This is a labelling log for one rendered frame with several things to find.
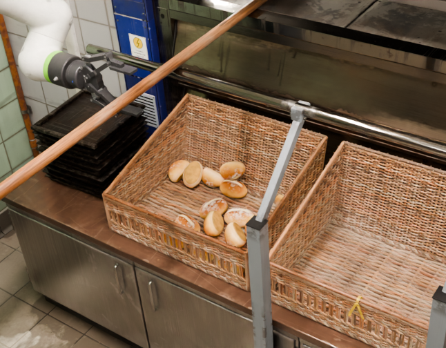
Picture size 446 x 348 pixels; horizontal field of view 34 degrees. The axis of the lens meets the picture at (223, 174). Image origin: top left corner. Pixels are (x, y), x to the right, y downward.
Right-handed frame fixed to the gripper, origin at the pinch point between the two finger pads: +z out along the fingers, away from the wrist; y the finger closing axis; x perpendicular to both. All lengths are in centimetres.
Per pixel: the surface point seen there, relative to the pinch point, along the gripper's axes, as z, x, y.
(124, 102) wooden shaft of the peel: 1.6, 5.0, 0.1
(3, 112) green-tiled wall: -121, -42, 66
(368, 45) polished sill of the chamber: 40, -54, 3
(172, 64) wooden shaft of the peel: 1.0, -15.8, -0.4
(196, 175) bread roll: -13, -36, 56
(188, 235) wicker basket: 8.6, -4.5, 48.9
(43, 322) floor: -64, 5, 120
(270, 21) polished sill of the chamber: 8, -54, 2
